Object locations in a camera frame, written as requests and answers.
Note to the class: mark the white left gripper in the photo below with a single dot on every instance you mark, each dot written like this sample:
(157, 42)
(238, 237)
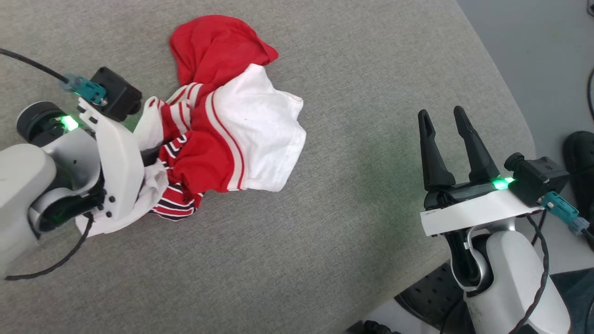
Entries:
(120, 171)

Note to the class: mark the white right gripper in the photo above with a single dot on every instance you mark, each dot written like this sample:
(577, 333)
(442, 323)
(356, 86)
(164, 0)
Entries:
(473, 213)

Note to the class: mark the red white baseball jersey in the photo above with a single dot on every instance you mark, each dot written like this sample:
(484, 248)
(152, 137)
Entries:
(250, 139)

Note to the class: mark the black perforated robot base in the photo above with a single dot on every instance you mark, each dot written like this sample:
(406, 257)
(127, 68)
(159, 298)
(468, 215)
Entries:
(431, 292)

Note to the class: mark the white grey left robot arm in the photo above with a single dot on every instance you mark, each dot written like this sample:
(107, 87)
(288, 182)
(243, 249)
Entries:
(23, 185)

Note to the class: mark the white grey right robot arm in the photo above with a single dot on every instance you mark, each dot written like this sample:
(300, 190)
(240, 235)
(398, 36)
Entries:
(515, 278)

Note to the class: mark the black shoe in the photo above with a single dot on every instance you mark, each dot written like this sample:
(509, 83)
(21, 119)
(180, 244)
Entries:
(580, 162)

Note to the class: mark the grey fabric sofa cushion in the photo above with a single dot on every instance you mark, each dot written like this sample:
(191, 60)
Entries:
(325, 255)

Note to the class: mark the black rounded base part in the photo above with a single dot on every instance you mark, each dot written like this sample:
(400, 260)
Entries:
(376, 327)

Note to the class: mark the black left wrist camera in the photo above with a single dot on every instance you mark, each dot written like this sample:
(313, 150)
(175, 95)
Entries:
(113, 93)

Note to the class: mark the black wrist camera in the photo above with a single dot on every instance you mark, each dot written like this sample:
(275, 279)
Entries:
(538, 178)
(113, 93)

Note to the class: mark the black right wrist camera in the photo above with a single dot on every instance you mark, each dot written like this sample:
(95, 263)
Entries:
(538, 178)

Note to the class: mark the teal left camera connector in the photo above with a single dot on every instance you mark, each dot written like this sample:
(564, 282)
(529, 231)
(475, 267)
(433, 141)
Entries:
(86, 89)

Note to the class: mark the teal camera connector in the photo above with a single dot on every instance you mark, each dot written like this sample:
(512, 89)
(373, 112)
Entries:
(561, 208)
(86, 89)

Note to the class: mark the teal right camera connector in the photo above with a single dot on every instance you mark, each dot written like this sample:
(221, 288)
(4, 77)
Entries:
(561, 208)

